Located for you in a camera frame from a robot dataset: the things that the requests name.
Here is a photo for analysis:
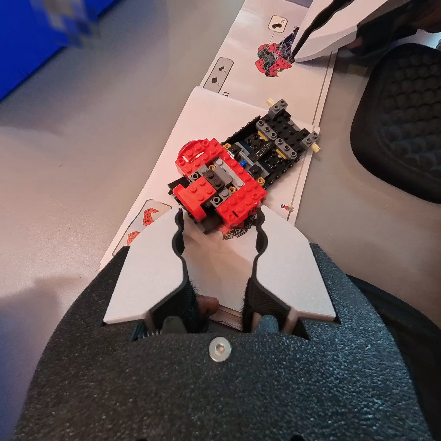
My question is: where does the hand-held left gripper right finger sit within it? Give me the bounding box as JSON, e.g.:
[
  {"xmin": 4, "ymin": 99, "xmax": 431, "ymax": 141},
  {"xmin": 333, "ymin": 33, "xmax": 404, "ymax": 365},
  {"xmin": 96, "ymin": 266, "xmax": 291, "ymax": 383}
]
[{"xmin": 246, "ymin": 207, "xmax": 337, "ymax": 322}]

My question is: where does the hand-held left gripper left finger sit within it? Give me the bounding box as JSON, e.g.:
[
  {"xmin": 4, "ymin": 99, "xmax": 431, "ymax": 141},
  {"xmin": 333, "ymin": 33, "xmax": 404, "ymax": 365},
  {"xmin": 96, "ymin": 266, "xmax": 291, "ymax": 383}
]
[{"xmin": 103, "ymin": 208, "xmax": 189, "ymax": 324}]

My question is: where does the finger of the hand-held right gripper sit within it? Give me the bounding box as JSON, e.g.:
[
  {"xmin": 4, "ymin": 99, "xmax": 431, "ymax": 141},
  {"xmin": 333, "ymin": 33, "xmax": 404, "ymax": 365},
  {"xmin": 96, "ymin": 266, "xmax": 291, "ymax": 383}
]
[
  {"xmin": 292, "ymin": 0, "xmax": 333, "ymax": 58},
  {"xmin": 294, "ymin": 0, "xmax": 392, "ymax": 63}
]

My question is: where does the black and red lego model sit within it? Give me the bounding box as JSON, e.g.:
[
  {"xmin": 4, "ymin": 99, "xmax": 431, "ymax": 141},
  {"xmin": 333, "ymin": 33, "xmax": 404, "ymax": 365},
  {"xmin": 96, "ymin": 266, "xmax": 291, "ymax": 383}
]
[{"xmin": 168, "ymin": 97, "xmax": 322, "ymax": 235}]

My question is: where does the white lego instruction booklet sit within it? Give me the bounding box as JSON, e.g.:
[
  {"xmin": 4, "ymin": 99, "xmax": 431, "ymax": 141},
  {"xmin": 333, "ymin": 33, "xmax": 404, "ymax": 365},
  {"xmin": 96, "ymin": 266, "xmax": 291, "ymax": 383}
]
[{"xmin": 98, "ymin": 0, "xmax": 340, "ymax": 328}]

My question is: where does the person's left hand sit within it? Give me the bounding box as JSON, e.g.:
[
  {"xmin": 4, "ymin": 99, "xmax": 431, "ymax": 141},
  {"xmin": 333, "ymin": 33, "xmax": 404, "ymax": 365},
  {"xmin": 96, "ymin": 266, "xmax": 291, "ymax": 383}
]
[{"xmin": 198, "ymin": 295, "xmax": 220, "ymax": 316}]

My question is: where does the blue storage bin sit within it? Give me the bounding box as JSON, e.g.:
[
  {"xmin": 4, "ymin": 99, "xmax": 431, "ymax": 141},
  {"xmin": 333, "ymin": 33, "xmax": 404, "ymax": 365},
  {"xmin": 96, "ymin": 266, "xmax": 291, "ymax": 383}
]
[{"xmin": 0, "ymin": 0, "xmax": 122, "ymax": 101}]

